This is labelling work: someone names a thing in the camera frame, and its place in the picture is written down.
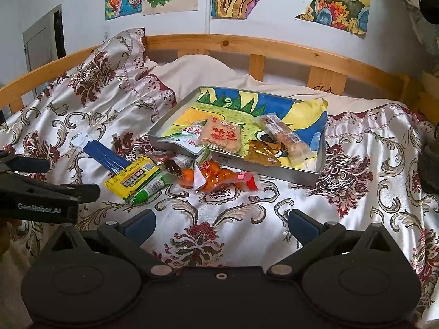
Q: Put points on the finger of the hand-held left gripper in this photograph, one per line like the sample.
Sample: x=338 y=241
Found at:
x=34 y=165
x=85 y=192

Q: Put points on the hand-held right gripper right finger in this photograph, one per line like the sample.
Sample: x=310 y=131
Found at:
x=302 y=224

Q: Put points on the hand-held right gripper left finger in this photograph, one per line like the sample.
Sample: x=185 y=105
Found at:
x=140 y=223

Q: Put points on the long dark blue packet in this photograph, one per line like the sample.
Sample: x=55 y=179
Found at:
x=106 y=157

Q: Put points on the yellow green snack packet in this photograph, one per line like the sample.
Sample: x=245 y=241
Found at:
x=133 y=174

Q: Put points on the grey metal tray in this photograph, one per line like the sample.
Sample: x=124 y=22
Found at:
x=274 y=174

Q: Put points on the dark brown snack packet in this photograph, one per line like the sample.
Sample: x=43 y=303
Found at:
x=171 y=168

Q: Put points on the gold foil snack packet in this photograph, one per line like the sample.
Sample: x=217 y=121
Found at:
x=260 y=154

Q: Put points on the clear orange snack packet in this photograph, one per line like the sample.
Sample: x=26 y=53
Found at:
x=212 y=174

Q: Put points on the clear nut bar packet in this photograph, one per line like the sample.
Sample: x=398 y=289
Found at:
x=284 y=137

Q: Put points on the white red-print snack packet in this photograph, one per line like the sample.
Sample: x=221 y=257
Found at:
x=185 y=142

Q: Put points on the clear rice cracker packet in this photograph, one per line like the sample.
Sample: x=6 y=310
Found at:
x=219 y=135

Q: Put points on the floral satin blanket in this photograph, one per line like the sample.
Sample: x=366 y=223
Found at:
x=360 y=212

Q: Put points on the grey door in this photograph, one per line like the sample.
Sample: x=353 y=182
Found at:
x=41 y=37

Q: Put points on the colourful crayon drawing sheet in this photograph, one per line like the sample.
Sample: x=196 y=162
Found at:
x=240 y=106

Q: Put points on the cream bed sheet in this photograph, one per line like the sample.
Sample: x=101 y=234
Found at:
x=205 y=72

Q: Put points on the black cloth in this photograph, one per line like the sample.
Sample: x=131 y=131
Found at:
x=430 y=8

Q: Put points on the wooden bed frame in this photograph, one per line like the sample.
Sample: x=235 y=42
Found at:
x=274 y=46

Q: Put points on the white wall pipe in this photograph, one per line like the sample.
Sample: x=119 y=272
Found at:
x=206 y=24

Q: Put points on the green hill wall poster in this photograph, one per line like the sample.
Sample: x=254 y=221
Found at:
x=343 y=7

